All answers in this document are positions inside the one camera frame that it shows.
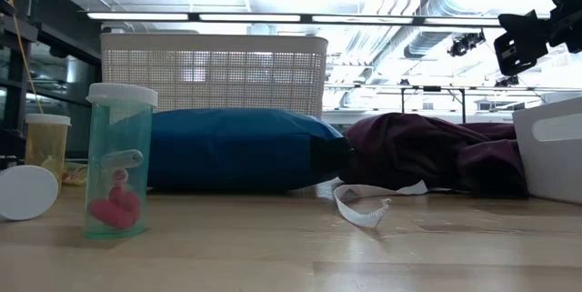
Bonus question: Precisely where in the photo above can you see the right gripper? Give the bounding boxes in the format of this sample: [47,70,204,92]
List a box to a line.
[493,0,582,77]

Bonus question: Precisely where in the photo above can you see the purple garment with white strap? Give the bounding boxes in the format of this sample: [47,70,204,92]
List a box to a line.
[333,112,530,229]

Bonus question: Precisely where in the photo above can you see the teal pill bottle white cap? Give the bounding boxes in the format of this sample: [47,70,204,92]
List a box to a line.
[84,82,159,240]

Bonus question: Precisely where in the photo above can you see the clear bag with candies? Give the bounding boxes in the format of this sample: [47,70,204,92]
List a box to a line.
[61,160,90,187]

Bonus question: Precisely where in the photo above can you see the amber yellow pill bottle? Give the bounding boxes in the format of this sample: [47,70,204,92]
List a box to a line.
[24,113,73,193]

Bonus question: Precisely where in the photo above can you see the small white plastic bin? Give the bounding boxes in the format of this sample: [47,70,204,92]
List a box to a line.
[512,96,582,206]

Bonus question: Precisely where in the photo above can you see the long ceiling light bar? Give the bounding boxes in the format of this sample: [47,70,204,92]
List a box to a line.
[85,11,504,28]

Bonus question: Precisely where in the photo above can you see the blue first aid pouch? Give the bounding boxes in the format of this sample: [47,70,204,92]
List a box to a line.
[145,107,354,193]

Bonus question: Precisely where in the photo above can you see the white perforated plastic basket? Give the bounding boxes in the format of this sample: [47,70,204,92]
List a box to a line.
[99,32,329,120]

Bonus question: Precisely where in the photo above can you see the yellow extension cable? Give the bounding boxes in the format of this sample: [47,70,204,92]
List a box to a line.
[0,0,45,115]

